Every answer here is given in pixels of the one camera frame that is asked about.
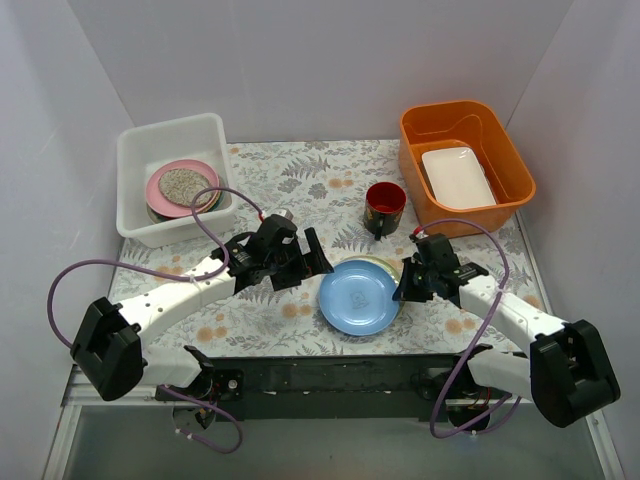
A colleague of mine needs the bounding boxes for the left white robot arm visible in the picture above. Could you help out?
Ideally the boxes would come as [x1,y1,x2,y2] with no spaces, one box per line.
[71,214,333,401]

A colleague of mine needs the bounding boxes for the red black cup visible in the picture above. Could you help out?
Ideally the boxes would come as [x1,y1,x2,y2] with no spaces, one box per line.
[363,182,407,241]

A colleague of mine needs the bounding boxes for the orange plastic bin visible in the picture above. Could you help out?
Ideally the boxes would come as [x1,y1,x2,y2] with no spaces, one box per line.
[398,100,536,238]

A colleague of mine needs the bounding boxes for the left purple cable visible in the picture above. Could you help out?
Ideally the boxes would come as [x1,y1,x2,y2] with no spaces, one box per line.
[47,187,269,454]

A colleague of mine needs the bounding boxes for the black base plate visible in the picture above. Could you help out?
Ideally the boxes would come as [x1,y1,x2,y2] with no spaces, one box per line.
[89,349,571,421]

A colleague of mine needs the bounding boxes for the white rectangular plate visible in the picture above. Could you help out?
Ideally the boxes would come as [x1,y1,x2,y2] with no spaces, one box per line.
[421,147,496,210]

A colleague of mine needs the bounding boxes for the pink round plate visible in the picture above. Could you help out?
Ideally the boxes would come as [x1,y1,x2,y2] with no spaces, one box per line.
[145,159,221,219]

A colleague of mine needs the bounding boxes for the white translucent plastic bin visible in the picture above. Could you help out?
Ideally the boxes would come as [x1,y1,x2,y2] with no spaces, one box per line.
[116,113,237,248]

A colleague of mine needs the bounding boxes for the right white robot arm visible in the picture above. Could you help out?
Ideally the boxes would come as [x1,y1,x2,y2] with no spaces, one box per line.
[393,233,621,428]

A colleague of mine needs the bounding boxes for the small cream patterned plate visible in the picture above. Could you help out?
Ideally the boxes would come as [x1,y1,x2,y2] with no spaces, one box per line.
[158,168,211,207]

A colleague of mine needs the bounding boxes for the blue round plate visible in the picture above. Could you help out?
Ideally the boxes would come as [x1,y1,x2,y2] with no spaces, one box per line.
[317,260,402,337]

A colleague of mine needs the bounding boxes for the floral table mat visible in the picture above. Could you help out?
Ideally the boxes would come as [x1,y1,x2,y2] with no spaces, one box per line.
[97,139,551,359]

